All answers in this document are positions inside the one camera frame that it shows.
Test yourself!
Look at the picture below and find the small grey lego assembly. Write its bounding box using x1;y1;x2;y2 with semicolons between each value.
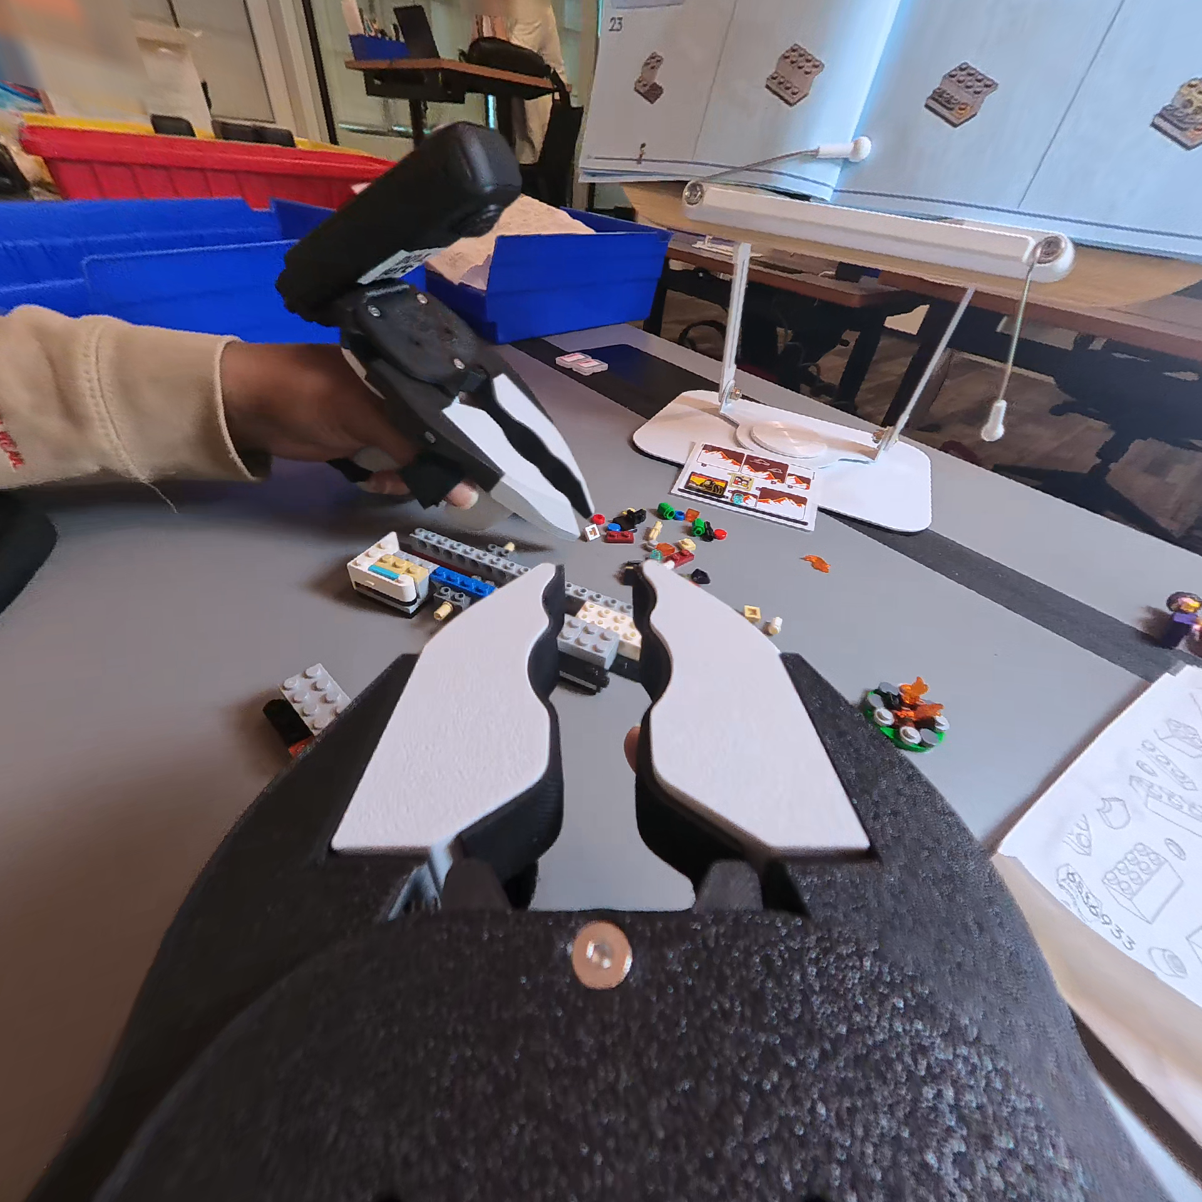
260;661;353;757

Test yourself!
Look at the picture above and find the open instruction booklet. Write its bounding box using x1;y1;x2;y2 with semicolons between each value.
575;0;1202;262

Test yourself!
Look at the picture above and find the white book stand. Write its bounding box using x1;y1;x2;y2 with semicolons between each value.
619;136;1202;535

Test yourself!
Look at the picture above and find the green round lego campfire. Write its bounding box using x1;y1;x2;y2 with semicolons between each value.
861;676;950;754

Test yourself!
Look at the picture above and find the pile of lego pieces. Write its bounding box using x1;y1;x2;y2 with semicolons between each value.
582;502;788;638

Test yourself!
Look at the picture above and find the purple lego minifigure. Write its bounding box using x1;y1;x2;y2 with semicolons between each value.
1157;590;1202;656

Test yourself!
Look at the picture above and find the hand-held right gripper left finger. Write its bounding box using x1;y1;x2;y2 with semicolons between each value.
330;564;566;920

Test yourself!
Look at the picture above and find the yellow plastic bin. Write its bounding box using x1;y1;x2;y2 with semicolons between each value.
23;113;376;156

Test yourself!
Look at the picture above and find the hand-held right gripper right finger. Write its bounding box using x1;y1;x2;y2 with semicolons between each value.
629;561;873;857

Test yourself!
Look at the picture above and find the long grey lego build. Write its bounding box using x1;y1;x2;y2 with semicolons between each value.
345;528;651;699

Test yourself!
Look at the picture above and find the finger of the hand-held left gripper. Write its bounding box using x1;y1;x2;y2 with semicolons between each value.
439;399;585;543
483;371;596;520

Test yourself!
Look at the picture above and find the black bag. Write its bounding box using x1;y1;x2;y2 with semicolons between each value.
462;36;555;85

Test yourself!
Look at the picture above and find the long brown table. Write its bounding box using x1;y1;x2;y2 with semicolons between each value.
656;235;1202;434

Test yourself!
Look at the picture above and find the black laptop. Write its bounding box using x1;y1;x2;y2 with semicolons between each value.
390;4;445;62

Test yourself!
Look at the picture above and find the person's left forearm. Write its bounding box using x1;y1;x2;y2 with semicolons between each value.
0;305;276;494

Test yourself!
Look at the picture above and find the person's left hand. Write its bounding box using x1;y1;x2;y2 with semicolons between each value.
219;341;482;511

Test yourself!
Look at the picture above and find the printed white paper bag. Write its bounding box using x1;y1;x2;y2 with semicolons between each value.
993;666;1202;1152

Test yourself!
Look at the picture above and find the lego sticker sheet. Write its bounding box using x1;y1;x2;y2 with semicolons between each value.
671;441;818;533

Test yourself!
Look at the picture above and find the brown background desk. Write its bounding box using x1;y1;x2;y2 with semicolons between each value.
345;56;569;152

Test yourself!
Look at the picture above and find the red plastic bin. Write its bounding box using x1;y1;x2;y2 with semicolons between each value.
18;122;397;212

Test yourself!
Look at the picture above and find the black mesh armrest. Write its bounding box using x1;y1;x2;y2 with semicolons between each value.
0;492;60;614

